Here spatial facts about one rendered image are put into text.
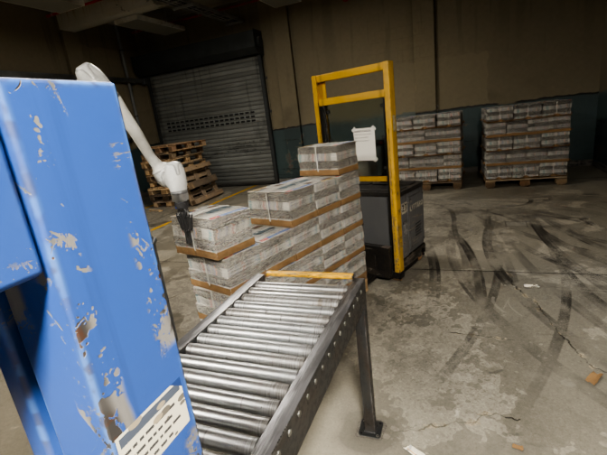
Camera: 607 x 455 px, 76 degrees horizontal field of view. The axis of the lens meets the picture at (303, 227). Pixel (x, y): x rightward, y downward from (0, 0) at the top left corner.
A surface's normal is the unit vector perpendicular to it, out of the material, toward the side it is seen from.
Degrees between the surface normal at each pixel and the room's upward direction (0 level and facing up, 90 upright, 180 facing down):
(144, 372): 90
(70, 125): 90
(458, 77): 90
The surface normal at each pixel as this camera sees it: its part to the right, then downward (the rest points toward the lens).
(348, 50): -0.36, 0.30
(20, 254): 0.93, -0.01
